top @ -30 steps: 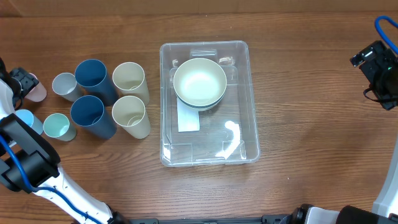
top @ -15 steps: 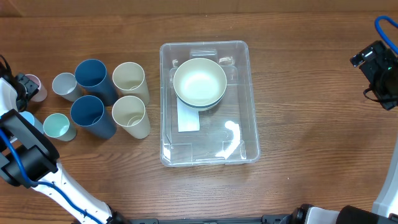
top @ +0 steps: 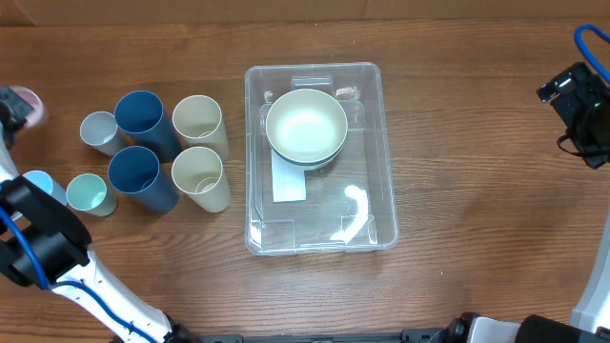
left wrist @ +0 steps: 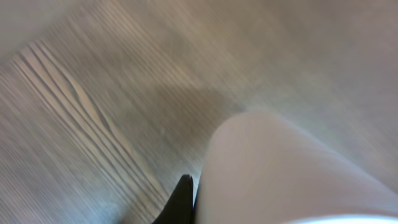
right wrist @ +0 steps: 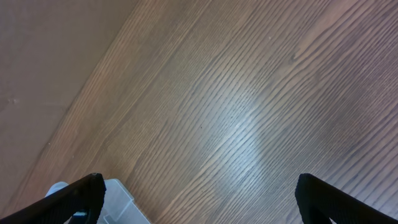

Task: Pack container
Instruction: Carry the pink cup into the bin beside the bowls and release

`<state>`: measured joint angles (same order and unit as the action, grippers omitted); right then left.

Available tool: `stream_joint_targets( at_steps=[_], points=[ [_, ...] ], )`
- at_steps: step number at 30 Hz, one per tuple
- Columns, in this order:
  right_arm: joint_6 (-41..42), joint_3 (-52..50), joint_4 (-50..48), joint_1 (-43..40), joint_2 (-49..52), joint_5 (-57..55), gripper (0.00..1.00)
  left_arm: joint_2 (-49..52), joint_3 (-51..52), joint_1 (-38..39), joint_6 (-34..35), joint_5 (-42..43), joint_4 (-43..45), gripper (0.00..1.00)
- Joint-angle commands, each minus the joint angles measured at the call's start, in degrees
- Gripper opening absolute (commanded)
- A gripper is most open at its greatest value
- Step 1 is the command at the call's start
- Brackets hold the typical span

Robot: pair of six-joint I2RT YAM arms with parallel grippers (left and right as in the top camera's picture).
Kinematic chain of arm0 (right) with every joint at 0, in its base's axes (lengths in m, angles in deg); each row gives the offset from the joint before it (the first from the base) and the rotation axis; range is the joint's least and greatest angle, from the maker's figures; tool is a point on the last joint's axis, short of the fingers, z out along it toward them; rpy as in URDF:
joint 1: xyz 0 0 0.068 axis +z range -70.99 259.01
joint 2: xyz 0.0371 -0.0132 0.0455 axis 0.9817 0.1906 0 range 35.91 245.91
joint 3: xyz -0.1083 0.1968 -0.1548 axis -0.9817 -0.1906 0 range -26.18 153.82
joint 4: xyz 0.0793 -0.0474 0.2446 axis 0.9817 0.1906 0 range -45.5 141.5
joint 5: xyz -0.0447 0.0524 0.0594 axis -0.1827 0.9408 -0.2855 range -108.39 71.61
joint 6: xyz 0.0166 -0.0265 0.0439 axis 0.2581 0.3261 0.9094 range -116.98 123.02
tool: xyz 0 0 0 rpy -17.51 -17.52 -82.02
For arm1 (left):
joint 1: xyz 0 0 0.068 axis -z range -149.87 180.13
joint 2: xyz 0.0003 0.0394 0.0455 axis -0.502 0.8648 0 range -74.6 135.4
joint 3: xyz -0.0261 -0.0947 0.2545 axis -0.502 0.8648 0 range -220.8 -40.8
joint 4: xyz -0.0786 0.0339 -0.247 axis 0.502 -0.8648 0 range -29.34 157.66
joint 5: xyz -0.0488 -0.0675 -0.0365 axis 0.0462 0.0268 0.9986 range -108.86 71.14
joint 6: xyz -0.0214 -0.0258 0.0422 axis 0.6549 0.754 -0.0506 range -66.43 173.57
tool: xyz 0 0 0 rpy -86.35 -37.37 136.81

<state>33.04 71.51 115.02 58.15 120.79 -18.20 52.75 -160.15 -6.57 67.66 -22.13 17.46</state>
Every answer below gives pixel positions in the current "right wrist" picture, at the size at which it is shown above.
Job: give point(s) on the clear plastic storage bin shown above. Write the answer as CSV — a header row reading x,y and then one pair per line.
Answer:
x,y
119,206

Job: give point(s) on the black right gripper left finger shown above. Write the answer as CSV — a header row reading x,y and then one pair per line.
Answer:
x,y
79,202

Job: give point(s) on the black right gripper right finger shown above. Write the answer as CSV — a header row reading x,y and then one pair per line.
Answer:
x,y
320,202

